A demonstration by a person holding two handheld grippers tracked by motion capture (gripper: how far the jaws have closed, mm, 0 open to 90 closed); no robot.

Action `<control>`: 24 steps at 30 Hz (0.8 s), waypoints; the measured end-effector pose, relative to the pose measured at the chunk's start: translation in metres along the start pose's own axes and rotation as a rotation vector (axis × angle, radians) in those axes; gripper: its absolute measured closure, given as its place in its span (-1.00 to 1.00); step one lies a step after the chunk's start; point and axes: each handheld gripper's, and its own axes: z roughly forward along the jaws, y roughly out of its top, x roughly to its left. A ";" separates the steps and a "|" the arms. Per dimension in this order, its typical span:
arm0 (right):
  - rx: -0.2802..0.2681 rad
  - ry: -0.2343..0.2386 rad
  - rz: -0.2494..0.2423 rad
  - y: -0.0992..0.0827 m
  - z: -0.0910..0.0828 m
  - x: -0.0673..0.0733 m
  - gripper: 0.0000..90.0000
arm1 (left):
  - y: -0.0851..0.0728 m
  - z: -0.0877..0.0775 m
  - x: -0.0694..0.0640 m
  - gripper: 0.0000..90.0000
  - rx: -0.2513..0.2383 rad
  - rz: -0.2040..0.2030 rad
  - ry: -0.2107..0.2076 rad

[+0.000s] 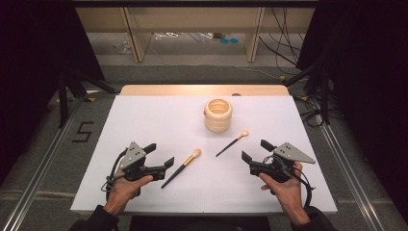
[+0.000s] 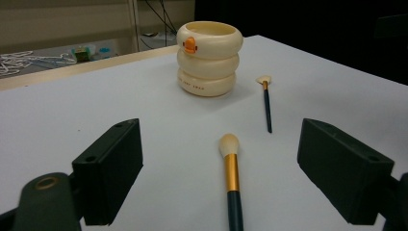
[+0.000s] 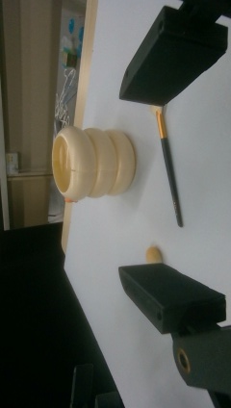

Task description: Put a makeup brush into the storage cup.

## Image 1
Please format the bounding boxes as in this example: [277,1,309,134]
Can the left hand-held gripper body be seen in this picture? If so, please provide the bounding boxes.
[118,141,167,182]

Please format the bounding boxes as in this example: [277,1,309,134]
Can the white cord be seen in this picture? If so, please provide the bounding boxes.
[153,31,180,41]

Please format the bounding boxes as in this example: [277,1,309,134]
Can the person's left hand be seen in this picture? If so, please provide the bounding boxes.
[103,174,154,217]

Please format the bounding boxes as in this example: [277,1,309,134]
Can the right hand-held gripper black cable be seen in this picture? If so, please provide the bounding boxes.
[263,155,316,208]

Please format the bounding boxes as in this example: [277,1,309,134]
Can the person's right hand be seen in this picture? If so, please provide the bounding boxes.
[259,161,312,226]

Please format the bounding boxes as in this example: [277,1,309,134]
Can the small thin makeup brush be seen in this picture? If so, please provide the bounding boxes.
[215,129,249,158]

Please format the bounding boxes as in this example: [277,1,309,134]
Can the hand-held gripper black cable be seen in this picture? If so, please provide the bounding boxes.
[100,147,129,194]
[263,155,316,208]

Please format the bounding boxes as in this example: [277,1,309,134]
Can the black curtain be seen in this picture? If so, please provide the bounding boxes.
[295,0,408,222]
[0,0,106,186]

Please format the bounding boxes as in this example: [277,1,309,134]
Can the wooden shelf frame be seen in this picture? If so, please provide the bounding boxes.
[75,7,317,64]

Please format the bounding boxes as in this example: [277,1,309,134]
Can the aluminium floor rail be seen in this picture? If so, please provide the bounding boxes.
[319,122,388,231]
[0,98,83,231]

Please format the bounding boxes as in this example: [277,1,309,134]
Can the black floor cables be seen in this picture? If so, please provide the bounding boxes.
[293,94,325,128]

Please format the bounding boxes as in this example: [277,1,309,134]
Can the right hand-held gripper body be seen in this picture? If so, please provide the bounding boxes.
[249,141,317,183]

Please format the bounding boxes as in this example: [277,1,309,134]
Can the cream ribbed brush holder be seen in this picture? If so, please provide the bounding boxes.
[203,98,233,133]

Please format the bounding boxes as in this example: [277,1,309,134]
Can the hanging black cables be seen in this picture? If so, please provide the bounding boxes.
[258,7,306,67]

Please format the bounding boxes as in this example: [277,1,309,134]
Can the wooden table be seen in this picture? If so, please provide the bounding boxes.
[119,84,291,96]

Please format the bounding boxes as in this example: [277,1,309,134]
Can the left hand-held gripper black cable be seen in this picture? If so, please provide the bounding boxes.
[100,147,129,194]

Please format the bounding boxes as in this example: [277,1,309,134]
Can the black metal stand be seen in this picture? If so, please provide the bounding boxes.
[57,63,117,129]
[281,52,332,126]

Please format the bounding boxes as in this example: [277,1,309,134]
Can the large black-handled makeup brush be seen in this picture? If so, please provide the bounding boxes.
[161,148,202,190]

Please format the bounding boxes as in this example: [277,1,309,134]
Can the white board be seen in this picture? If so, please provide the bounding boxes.
[70,94,339,216]

